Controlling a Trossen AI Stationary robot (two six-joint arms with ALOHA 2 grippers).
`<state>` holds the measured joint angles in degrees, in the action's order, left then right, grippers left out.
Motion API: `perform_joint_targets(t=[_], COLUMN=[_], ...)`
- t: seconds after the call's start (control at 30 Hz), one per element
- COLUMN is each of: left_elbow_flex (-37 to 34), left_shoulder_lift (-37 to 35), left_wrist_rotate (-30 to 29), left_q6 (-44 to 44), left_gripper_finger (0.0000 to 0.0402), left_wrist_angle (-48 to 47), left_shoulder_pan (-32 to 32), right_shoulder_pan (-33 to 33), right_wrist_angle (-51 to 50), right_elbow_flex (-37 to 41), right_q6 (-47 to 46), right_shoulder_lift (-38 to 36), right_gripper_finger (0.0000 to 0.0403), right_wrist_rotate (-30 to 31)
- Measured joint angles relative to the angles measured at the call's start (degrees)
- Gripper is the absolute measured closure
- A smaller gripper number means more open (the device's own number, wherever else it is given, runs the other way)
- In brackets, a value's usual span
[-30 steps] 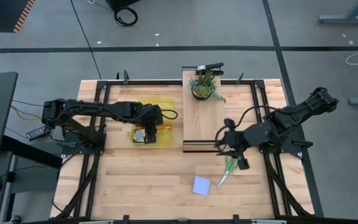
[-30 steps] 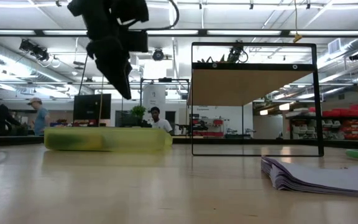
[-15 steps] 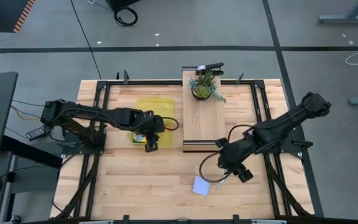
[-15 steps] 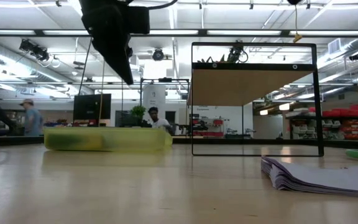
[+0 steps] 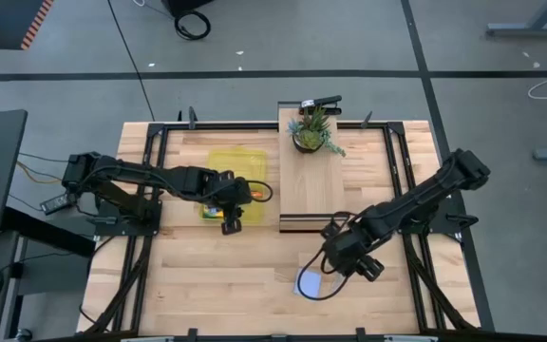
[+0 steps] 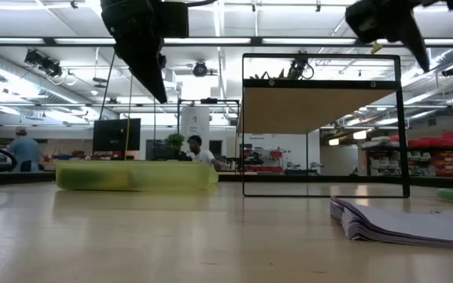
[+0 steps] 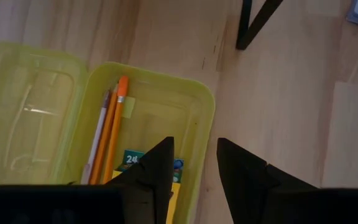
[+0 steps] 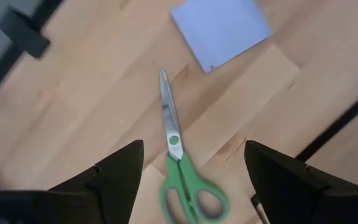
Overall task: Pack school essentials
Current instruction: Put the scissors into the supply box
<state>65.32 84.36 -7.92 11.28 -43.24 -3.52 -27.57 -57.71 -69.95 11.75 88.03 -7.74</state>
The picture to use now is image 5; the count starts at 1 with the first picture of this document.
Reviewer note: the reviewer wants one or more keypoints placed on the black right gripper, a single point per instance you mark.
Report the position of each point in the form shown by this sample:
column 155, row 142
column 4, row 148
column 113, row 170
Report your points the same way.
column 349, row 252

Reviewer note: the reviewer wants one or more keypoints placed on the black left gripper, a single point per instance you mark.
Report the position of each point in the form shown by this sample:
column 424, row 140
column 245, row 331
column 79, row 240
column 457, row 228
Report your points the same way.
column 235, row 192

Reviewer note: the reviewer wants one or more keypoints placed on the yellow green crayon box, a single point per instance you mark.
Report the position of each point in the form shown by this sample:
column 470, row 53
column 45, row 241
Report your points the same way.
column 213, row 212

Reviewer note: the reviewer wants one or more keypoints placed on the lavender sticky note pad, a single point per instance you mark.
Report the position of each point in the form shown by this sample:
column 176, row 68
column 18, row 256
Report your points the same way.
column 307, row 283

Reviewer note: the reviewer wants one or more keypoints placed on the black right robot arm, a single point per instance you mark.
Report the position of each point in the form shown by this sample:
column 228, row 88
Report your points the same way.
column 420, row 199

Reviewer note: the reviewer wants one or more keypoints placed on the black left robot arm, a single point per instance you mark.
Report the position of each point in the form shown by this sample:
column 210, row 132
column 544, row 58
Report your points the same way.
column 136, row 171

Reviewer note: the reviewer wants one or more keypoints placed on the yellow transparent plastic case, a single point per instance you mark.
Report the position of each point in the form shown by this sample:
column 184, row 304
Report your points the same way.
column 250, row 161

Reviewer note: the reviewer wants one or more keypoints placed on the black table clamp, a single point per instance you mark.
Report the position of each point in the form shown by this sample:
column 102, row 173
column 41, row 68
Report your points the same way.
column 360, row 335
column 192, row 118
column 192, row 335
column 366, row 119

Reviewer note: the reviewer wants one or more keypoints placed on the potted succulent plant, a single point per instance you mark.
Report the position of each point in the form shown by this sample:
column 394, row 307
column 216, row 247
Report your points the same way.
column 307, row 138

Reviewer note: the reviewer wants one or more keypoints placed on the black clamp with white label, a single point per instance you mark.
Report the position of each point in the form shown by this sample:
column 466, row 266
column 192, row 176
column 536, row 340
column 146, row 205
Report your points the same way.
column 323, row 100

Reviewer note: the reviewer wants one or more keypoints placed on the black power adapter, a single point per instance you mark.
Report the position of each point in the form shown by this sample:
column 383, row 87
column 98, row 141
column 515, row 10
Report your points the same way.
column 59, row 203

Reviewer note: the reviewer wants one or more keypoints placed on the grey desk leg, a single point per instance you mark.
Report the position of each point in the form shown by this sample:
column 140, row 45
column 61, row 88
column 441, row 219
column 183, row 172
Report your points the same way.
column 534, row 29

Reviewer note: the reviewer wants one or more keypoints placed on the black aluminium table frame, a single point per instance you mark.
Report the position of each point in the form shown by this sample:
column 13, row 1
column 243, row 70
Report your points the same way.
column 273, row 126

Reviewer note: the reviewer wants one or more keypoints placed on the wooden shelf riser black frame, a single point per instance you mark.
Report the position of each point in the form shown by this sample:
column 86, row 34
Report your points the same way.
column 311, row 180

